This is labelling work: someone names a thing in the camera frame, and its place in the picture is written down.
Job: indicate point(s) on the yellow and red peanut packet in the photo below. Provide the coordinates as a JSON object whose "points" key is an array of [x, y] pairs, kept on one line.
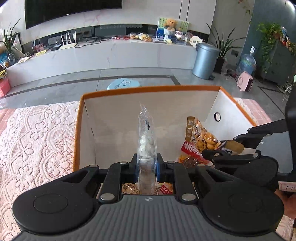
{"points": [[129, 188]]}

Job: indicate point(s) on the orange cardboard box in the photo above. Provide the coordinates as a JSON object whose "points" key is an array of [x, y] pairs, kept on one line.
{"points": [[111, 115]]}

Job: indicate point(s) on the green plant in glass vase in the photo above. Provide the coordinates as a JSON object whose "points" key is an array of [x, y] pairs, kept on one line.
{"points": [[9, 44]]}

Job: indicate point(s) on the grey pedal trash can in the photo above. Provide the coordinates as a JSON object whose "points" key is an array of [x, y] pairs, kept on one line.
{"points": [[204, 61]]}

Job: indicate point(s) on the white router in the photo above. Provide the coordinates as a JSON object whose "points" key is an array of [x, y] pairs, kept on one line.
{"points": [[68, 45]]}

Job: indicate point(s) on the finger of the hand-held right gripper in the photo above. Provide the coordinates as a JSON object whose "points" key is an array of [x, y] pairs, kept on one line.
{"points": [[254, 135], [231, 157]]}

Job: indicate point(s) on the round white hand fan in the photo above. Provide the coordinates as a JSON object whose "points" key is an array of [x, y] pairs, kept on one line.
{"points": [[196, 41]]}

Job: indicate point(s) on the green and white gift box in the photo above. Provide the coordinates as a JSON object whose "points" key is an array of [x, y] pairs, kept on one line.
{"points": [[161, 30]]}

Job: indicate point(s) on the green trailing vine plant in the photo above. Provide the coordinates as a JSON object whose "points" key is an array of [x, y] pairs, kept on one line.
{"points": [[270, 39]]}

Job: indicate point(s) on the snack bags on cabinet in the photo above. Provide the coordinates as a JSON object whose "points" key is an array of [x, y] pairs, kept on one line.
{"points": [[142, 37]]}

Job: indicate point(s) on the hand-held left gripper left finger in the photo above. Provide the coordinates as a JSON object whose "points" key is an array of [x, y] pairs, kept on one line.
{"points": [[135, 169]]}

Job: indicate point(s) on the long-leaf potted plant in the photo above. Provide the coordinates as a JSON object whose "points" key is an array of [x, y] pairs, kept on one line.
{"points": [[223, 48]]}

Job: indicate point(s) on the clear packet of golden crisps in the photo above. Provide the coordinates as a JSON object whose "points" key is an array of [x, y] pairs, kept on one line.
{"points": [[203, 139]]}

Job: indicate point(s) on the pink space heater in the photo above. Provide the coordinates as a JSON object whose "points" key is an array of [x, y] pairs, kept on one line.
{"points": [[245, 82]]}

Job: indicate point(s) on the pink cardboard box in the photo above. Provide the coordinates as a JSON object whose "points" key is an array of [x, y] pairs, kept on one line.
{"points": [[4, 88]]}

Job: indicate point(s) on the brown teddy bear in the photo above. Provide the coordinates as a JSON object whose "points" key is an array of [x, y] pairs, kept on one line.
{"points": [[170, 24]]}

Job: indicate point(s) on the blue water bottle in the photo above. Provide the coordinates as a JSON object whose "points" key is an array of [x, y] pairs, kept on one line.
{"points": [[247, 63]]}

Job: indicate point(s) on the light blue plastic stool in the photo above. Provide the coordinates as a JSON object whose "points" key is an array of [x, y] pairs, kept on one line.
{"points": [[123, 83]]}

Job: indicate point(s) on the grey drawer cabinet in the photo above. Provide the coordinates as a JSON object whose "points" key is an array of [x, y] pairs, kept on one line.
{"points": [[282, 64]]}

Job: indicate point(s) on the person's right hand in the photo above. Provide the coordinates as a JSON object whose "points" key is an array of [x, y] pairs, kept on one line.
{"points": [[288, 208]]}

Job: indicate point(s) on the black television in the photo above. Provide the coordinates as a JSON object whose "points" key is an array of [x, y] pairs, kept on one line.
{"points": [[69, 11]]}

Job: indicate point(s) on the red packet with food picture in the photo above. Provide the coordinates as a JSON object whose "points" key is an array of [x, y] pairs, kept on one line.
{"points": [[190, 148]]}

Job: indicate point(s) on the clear packet of white balls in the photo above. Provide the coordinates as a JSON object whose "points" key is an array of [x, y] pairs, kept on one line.
{"points": [[146, 143]]}

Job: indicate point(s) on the white marble television cabinet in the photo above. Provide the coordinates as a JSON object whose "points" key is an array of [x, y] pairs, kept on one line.
{"points": [[104, 55]]}

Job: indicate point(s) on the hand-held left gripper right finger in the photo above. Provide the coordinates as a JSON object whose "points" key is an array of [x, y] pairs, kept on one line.
{"points": [[159, 168]]}

